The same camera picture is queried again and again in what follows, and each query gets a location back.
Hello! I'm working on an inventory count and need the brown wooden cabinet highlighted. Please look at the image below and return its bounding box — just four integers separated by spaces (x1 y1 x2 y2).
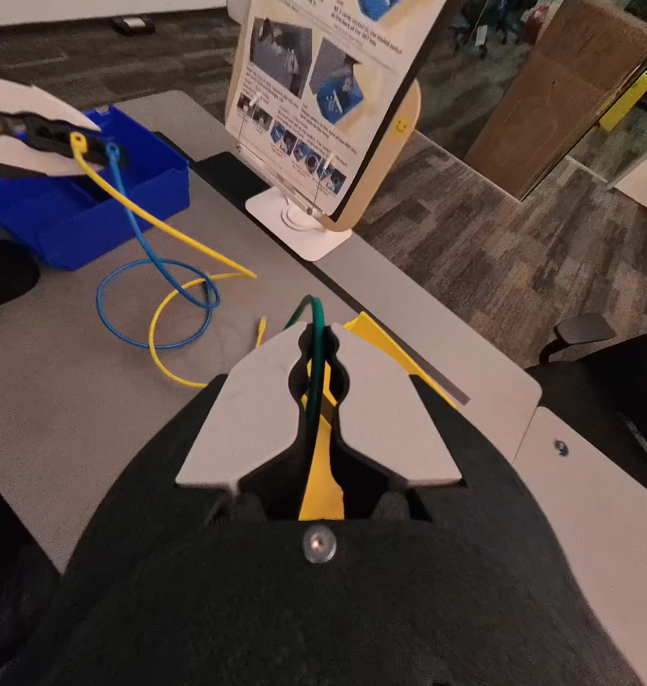
464 0 647 202

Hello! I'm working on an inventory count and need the black round object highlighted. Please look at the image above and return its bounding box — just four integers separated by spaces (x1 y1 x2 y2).
0 238 41 313

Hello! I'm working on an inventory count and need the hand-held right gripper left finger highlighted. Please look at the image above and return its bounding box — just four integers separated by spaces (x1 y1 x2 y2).
175 322 316 520

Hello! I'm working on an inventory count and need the instruction poster stand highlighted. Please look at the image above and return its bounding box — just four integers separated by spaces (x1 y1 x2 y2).
225 0 464 263

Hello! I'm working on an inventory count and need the blue ethernet cable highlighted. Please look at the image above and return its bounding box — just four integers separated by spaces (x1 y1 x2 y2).
95 142 222 350

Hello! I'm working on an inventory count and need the blue plastic bin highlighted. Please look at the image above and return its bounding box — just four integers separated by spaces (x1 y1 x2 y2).
0 105 191 271

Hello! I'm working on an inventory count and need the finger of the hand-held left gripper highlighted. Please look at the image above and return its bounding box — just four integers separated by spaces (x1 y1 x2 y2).
0 72 103 133
0 134 103 178

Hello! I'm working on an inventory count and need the black mesh office chair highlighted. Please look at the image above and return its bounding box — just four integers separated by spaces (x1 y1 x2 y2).
526 312 647 507

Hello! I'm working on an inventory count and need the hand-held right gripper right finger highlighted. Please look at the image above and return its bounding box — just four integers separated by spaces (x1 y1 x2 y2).
325 323 464 520

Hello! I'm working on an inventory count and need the black network switch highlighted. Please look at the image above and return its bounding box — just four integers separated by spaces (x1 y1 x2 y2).
23 114 121 168

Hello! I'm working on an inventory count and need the green ethernet cable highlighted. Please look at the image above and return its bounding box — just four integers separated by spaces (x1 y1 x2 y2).
283 295 328 429

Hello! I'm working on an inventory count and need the yellow plastic bin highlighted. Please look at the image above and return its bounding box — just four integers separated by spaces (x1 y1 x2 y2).
298 311 459 522

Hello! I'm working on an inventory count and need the yellow strip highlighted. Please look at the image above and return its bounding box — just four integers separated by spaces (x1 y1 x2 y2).
598 67 647 133

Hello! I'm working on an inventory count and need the yellow ethernet cable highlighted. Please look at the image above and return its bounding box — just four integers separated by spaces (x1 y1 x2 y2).
69 132 269 388

